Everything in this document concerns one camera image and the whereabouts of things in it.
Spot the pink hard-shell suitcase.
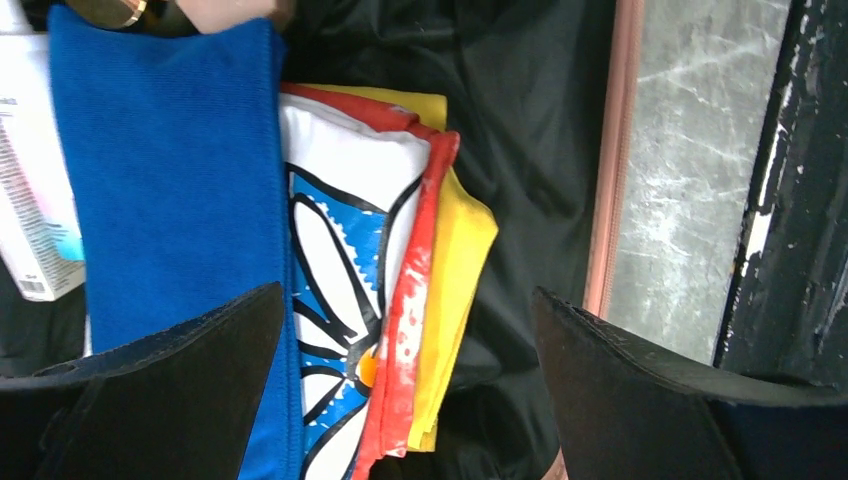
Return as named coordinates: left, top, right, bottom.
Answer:
left=1, top=1, right=626, bottom=479

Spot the blue folded towel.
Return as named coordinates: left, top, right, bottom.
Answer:
left=47, top=5, right=306, bottom=480

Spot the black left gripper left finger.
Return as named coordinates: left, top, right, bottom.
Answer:
left=1, top=283, right=284, bottom=479

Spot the white flower print shirt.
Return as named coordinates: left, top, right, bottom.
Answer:
left=280, top=85, right=459, bottom=479

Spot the yellow folded cloth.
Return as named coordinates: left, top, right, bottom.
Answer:
left=301, top=83, right=499, bottom=453

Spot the white cosmetic box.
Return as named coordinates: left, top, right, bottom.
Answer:
left=1, top=1, right=85, bottom=302

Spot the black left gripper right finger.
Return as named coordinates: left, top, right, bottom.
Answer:
left=532, top=288, right=847, bottom=479

